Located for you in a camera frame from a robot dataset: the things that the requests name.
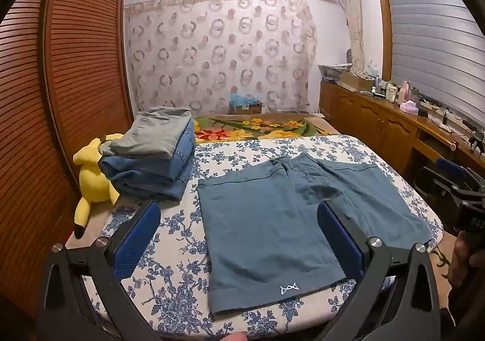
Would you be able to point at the row of toiletry bottles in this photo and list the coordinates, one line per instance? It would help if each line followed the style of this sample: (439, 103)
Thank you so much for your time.
(390, 92)

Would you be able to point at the colourful flower blanket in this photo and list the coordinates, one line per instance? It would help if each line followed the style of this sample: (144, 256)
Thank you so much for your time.
(246, 128)

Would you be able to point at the tied beige curtain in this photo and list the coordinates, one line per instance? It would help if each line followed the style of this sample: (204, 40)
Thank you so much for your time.
(354, 22)

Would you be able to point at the teal short pants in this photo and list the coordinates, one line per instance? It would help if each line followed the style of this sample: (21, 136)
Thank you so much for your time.
(265, 231)

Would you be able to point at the folded blue jeans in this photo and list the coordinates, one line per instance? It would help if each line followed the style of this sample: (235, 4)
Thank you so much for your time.
(151, 178)

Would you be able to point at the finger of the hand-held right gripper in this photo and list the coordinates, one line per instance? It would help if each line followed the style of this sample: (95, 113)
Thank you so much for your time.
(451, 169)
(430, 180)

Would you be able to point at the yellow plush toy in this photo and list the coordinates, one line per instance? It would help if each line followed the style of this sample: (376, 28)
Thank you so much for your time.
(93, 181)

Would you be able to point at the stack of newspapers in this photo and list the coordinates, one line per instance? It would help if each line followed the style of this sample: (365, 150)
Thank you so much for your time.
(333, 71)

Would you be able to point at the open cardboard box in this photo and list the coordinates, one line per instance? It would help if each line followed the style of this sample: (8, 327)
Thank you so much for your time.
(354, 82)

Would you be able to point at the person's right forearm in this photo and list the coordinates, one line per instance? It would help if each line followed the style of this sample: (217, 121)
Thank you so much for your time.
(468, 307)

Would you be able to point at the pink bottle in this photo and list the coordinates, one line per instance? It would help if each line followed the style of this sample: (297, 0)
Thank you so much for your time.
(405, 91)

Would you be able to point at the grey window blind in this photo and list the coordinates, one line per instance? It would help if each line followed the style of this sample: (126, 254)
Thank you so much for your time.
(432, 41)

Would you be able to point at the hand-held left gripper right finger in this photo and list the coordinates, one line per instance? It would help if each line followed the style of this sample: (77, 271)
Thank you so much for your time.
(339, 242)

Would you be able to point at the blue floral white bedsheet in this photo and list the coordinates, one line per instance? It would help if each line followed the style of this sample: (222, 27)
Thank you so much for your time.
(178, 250)

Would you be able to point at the long wooden sideboard cabinet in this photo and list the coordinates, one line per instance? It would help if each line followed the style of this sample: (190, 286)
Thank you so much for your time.
(363, 121)

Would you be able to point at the brown slatted wooden wardrobe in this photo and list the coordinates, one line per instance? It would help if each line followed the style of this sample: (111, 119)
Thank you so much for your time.
(75, 79)

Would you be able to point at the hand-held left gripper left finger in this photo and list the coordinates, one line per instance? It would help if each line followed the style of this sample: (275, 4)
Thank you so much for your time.
(136, 246)

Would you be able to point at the person's left hand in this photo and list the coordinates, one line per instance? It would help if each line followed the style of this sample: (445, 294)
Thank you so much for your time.
(237, 337)

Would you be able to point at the person's right hand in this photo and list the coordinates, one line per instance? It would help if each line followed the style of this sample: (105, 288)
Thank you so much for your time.
(459, 257)

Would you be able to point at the pink tissue box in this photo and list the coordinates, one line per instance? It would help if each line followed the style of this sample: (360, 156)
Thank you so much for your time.
(409, 107)

